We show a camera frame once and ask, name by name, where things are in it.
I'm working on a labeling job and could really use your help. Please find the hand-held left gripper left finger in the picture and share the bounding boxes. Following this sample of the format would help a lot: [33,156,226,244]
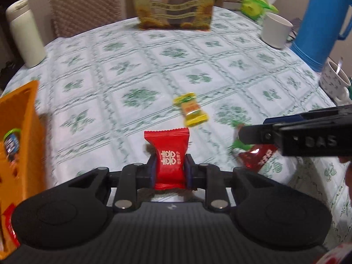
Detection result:
[67,156,157,213]

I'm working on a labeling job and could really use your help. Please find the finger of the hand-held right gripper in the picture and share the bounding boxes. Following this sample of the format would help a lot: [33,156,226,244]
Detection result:
[263,104,352,126]
[238,113,352,145]

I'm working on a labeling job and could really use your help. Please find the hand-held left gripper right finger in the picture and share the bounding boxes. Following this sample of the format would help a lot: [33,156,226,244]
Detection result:
[184,154,271,213]

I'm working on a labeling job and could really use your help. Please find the shiny red snack packet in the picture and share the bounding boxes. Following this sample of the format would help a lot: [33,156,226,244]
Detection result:
[238,144,279,169]

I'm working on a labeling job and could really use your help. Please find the red square candy packet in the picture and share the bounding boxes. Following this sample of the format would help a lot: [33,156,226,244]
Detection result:
[144,127,191,190]

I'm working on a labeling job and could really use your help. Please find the orange plastic tray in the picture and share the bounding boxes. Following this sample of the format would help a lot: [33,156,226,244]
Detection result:
[0,80,48,255]

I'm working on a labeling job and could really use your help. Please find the green snack bar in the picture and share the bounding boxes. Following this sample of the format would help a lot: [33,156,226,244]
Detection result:
[3,128,22,154]

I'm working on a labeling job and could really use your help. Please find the person's right hand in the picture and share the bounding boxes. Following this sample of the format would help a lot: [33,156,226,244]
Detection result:
[339,155,352,207]

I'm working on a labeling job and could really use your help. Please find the green candy wrapper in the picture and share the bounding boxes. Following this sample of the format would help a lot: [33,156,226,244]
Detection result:
[231,139,255,150]

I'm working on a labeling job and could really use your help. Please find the patterned white mug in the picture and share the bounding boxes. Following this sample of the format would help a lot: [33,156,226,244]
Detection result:
[319,59,352,103]

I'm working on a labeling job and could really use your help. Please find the yellow green candy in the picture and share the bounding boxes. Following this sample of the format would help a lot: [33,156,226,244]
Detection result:
[173,92,209,127]

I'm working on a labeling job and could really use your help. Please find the plain white mug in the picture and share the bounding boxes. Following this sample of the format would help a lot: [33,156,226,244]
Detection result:
[261,12,294,50]

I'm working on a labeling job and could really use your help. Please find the blue thermos jug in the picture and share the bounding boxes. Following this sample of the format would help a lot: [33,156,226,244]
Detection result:
[290,0,352,72]

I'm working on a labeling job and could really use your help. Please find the green floral tablecloth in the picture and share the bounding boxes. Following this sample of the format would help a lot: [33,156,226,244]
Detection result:
[0,5,352,253]

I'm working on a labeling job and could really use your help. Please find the red white clothing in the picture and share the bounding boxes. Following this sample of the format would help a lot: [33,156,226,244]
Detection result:
[320,243,352,264]

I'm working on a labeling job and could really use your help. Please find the green tissue pack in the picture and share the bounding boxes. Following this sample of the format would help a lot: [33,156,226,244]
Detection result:
[240,0,281,21]

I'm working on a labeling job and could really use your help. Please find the small red candy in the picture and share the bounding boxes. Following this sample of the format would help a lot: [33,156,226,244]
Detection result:
[1,203,21,249]

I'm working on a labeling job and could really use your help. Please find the yellow snack box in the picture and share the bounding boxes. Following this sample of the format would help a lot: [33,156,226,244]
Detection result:
[123,0,216,31]

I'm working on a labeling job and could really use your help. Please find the quilted beige chair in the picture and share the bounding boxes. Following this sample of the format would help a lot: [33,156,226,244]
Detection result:
[49,0,123,37]

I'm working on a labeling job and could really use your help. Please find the white thermos bottle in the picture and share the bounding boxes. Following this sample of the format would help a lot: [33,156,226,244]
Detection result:
[6,0,47,68]

